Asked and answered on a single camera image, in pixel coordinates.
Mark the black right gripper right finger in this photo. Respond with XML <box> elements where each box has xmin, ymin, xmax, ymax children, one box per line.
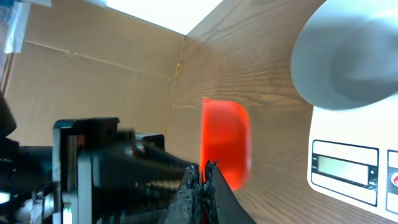
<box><xmin>203</xmin><ymin>160</ymin><xmax>256</xmax><ymax>224</ymax></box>

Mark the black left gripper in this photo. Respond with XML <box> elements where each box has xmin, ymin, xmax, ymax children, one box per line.
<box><xmin>51</xmin><ymin>118</ymin><xmax>197</xmax><ymax>223</ymax></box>

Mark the white bowl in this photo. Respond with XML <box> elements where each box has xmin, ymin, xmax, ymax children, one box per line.
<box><xmin>291</xmin><ymin>0</ymin><xmax>397</xmax><ymax>110</ymax></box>

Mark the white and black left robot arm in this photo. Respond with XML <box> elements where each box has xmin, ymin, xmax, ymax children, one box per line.
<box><xmin>1</xmin><ymin>100</ymin><xmax>193</xmax><ymax>223</ymax></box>

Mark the cardboard side panel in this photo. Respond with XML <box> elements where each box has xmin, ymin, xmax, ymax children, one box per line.
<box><xmin>4</xmin><ymin>1</ymin><xmax>183</xmax><ymax>146</ymax></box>

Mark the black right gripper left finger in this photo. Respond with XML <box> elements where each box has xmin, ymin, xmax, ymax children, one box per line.
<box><xmin>167</xmin><ymin>165</ymin><xmax>205</xmax><ymax>224</ymax></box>

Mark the white digital kitchen scale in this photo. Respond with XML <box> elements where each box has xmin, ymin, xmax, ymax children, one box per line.
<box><xmin>307</xmin><ymin>95</ymin><xmax>397</xmax><ymax>222</ymax></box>

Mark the red plastic scoop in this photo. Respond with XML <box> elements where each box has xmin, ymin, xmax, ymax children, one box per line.
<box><xmin>199</xmin><ymin>98</ymin><xmax>252</xmax><ymax>191</ymax></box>

